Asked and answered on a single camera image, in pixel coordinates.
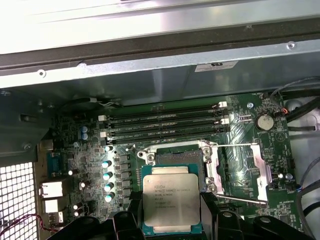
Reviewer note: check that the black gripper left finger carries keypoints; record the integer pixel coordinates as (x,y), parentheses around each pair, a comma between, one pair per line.
(125,227)

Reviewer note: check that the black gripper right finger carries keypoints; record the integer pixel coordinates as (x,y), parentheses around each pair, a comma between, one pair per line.
(225,227)

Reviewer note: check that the silver cpu chip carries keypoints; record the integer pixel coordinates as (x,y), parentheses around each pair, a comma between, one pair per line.
(170,200)

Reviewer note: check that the metal socket cover frame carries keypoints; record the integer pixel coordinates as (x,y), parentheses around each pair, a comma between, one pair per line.
(261,172)

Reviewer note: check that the cpu socket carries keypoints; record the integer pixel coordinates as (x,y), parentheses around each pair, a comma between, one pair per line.
(180,157)

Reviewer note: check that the black ram slot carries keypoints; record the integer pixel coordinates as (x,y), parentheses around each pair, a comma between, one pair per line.
(162,111)
(162,136)
(162,119)
(162,127)

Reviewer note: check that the teal top capacitor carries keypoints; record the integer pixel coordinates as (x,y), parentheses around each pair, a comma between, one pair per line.
(109,186)
(109,198)
(107,148)
(106,164)
(107,175)

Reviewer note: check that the silver usb port stack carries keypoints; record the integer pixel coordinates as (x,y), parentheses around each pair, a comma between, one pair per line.
(53,212)

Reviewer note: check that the silver network port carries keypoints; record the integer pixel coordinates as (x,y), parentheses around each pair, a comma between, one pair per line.
(51,189)

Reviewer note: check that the blue serial port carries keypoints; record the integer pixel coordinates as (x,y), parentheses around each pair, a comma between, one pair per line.
(57,166)

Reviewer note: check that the green motherboard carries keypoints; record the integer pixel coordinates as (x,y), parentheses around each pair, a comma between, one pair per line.
(240,130)

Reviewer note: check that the blue top capacitor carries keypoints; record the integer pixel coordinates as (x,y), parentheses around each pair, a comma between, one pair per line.
(84,129)
(84,136)

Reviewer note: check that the grey rear port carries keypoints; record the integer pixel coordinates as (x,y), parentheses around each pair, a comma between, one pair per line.
(47,147)

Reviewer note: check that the round coin battery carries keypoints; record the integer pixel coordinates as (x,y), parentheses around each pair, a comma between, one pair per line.
(263,122)

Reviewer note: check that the silver board screw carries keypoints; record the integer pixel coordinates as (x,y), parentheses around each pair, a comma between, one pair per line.
(250,105)

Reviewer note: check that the black open pc case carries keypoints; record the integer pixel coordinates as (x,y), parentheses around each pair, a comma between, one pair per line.
(150,82)

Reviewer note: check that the white certification label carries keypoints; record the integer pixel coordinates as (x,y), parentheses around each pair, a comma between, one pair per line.
(215,67)

